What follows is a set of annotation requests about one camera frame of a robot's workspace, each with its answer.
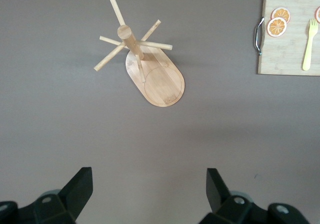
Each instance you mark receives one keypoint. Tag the orange slice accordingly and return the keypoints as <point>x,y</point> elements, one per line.
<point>282,12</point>
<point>318,14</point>
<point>277,27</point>

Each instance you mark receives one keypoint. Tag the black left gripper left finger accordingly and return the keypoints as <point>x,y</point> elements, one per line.
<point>72,199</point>

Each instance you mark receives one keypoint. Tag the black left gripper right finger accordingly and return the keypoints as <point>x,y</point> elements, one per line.
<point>220,199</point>

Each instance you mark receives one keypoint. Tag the yellow plastic fork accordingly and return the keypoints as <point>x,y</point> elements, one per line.
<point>308,52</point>

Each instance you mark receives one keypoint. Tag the wooden mug tree rack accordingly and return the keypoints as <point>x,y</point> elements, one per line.
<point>162,84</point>

